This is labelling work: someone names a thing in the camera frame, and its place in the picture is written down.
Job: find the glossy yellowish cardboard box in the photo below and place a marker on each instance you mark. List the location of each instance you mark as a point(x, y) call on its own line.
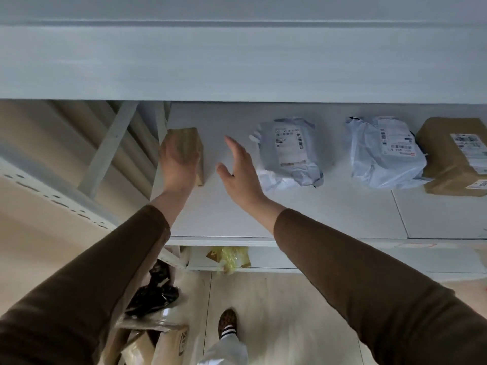
point(190, 142)

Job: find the person's right hand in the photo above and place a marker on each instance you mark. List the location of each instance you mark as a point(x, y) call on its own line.
point(243, 178)

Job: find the large printed cardboard box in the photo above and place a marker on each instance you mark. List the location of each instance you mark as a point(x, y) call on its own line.
point(167, 345)

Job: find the person's left hand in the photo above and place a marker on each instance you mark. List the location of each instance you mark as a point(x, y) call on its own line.
point(179, 167)

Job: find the yellow plastic bag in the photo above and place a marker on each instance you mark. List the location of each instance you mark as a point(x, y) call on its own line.
point(230, 258)

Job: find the person's right forearm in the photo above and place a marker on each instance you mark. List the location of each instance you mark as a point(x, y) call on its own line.
point(380, 292)

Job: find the black plastic bag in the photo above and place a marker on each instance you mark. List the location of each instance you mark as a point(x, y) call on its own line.
point(154, 292)

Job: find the grey mailer bag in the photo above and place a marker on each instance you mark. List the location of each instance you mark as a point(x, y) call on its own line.
point(289, 155)
point(384, 155)

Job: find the person's brown shoe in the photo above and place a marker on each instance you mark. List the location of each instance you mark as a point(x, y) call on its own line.
point(227, 321)

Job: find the narrow cardboard box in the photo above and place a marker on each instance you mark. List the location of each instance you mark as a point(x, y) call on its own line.
point(445, 159)

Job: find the white metal shelving rack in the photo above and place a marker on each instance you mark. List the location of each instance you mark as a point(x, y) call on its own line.
point(243, 64)

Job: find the person's left forearm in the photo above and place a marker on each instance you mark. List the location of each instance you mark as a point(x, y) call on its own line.
point(83, 292)

